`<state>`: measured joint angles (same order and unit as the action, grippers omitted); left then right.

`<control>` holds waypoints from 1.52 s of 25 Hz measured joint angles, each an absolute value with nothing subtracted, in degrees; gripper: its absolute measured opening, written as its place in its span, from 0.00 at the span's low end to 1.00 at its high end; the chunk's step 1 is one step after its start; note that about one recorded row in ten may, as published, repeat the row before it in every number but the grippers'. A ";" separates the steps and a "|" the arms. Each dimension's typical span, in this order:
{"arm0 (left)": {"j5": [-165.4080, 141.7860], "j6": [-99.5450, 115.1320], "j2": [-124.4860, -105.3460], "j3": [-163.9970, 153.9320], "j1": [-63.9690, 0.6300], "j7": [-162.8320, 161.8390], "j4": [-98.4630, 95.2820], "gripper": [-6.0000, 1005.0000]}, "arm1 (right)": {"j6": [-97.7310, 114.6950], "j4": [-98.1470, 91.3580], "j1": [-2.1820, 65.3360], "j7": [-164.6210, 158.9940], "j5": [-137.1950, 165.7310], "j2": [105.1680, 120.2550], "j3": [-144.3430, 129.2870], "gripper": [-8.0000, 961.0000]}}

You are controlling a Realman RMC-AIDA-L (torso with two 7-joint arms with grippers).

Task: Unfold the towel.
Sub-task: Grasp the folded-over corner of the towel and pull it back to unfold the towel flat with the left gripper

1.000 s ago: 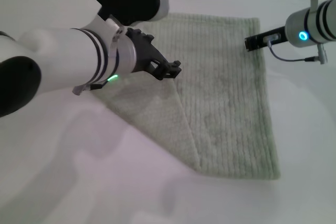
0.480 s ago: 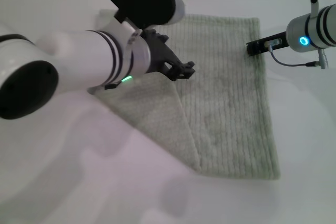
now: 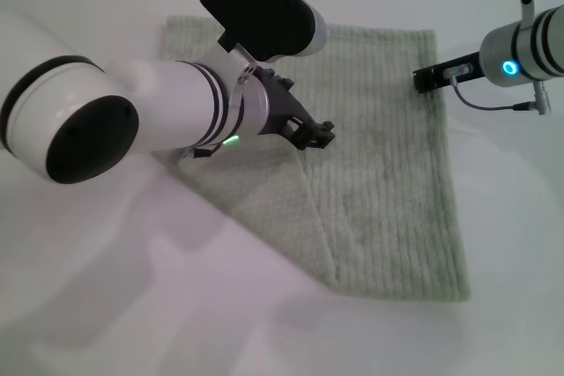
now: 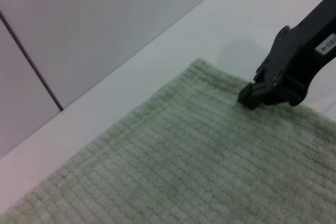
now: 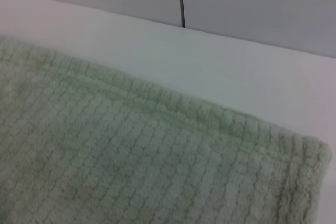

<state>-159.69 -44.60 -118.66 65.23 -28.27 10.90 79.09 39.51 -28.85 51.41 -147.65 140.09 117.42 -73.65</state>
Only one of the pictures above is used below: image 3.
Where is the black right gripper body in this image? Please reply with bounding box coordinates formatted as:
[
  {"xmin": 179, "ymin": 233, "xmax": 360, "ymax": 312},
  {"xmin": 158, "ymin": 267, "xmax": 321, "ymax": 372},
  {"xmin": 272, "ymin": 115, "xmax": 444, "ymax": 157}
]
[{"xmin": 432, "ymin": 52, "xmax": 485, "ymax": 87}]

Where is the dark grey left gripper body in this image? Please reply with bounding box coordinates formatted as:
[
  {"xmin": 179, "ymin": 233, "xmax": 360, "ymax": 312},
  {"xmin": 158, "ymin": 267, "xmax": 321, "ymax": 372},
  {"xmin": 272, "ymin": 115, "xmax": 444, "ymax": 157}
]
[{"xmin": 253, "ymin": 66, "xmax": 316, "ymax": 142}]

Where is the pale green ribbed towel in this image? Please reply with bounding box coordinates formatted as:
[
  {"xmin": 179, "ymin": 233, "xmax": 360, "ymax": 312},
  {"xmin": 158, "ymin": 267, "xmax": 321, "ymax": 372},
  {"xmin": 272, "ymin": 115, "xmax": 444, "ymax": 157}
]
[{"xmin": 152, "ymin": 14, "xmax": 472, "ymax": 305}]

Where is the grey right wrist cable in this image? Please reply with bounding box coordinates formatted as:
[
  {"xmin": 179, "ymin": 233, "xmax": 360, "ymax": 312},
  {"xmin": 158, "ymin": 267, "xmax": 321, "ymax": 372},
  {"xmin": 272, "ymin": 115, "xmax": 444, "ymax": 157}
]
[{"xmin": 448, "ymin": 76, "xmax": 548, "ymax": 116}]

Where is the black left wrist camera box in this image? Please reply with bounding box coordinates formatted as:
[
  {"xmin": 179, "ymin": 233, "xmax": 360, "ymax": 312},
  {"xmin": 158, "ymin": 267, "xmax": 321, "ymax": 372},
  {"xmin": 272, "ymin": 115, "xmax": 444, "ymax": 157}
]
[{"xmin": 198, "ymin": 0, "xmax": 330, "ymax": 64}]

